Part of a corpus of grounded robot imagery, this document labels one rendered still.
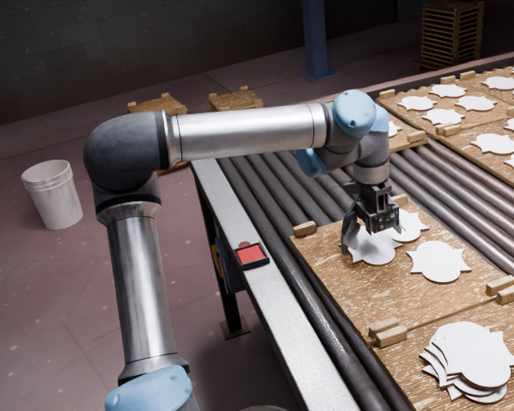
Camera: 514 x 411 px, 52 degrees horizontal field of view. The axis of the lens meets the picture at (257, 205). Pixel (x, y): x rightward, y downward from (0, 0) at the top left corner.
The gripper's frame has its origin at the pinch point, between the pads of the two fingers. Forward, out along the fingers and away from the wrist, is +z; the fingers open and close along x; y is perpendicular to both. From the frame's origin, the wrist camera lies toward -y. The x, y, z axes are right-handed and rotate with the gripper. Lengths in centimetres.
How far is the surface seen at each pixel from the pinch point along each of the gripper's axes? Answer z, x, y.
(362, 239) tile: 0.4, -0.7, -2.5
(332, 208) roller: 4.8, 0.9, -23.4
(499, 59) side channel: 11, 111, -90
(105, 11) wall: 36, -31, -491
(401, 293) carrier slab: 0.7, -2.2, 16.9
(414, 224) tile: 1.7, 13.6, -2.5
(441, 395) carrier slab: -1.1, -9.8, 42.1
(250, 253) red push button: 1.9, -26.4, -13.4
